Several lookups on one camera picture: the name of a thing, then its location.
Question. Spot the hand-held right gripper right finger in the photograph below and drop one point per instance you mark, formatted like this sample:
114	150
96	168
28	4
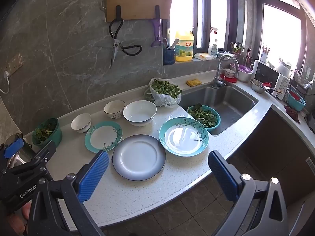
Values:
222	174

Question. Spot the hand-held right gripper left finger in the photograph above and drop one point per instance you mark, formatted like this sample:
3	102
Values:
94	174

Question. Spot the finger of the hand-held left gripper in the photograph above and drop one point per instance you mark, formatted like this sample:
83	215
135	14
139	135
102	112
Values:
14	148
45	152

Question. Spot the small teal floral plate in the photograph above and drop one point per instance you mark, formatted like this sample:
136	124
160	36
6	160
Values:
103	136

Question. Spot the small plain white bowl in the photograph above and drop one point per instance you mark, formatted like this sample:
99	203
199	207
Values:
81	123

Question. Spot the teal floral deep plate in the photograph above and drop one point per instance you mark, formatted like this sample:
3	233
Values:
183	137

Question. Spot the printed white bowl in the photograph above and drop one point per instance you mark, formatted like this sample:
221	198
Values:
114	109

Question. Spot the large white bowl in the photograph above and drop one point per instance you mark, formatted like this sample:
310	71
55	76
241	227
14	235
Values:
139	113

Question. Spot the person's left hand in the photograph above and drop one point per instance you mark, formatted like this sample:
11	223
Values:
14	223

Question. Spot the steel rice cooker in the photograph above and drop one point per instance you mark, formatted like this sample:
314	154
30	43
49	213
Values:
23	156

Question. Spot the teal basin of greens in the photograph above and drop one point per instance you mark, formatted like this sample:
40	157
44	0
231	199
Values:
48	132

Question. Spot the brown base cabinet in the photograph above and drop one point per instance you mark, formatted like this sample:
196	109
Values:
270	140

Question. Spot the teal colander of greens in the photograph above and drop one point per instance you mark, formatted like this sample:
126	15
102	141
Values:
204	118

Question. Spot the steel kitchen sink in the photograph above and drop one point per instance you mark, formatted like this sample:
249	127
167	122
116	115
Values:
226	103

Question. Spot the dark red cloth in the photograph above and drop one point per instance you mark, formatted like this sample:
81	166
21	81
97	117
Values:
291	111

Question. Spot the chrome faucet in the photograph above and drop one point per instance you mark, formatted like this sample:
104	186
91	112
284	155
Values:
216	81

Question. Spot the steel mixing bowl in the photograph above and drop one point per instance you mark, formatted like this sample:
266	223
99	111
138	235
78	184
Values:
257	86

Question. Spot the yellow sponge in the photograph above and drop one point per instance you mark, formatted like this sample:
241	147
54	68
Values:
193	82

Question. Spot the red patterned bowl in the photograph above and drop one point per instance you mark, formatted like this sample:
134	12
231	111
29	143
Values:
229	73

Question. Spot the plastic bag of greens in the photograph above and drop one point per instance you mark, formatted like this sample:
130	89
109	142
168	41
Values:
163	91

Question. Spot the teal plastic basket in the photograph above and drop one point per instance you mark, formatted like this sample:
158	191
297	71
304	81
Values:
296	100

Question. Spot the white microwave oven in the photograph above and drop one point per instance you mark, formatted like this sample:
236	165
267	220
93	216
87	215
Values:
267	77

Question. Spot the white packet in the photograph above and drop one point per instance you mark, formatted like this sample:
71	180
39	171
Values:
203	56

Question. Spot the white spray bottle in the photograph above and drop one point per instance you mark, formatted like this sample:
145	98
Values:
213	50

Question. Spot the white mug with utensils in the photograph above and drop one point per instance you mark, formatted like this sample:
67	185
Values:
264	56

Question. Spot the blue utensil cup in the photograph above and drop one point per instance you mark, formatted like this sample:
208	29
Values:
169	56

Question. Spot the yellow liquid bottle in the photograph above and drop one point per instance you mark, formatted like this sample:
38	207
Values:
184	45

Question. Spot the purple peeler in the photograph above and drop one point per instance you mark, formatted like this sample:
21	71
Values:
155	33

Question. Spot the dark framed window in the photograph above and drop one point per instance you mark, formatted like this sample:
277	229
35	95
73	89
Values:
204	17
280	29

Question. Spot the wooden cutting board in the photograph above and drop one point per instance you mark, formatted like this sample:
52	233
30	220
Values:
140	0

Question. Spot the gold wall socket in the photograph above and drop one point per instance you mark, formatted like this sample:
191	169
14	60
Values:
15	61

